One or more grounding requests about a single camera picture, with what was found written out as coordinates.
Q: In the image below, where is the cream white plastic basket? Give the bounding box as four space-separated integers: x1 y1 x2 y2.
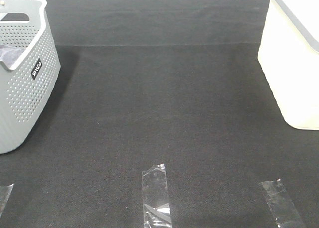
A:
257 0 319 130

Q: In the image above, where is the black felt table mat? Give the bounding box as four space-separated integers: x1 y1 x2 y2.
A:
0 0 319 228

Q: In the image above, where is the grey perforated laundry basket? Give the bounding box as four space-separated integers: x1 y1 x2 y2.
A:
0 0 61 154

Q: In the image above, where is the middle clear tape strip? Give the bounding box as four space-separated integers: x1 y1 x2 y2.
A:
142 164 172 228

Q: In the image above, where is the left clear tape strip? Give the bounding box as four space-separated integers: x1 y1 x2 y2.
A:
0 184 14 217

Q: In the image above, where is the clear tape strip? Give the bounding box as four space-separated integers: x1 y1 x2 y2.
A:
258 178 306 228
142 164 172 228
0 184 14 217

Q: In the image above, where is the grey microfibre towel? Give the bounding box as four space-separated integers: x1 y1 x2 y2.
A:
0 45 24 68

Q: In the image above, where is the right clear tape strip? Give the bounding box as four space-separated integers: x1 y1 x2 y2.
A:
258 178 306 228

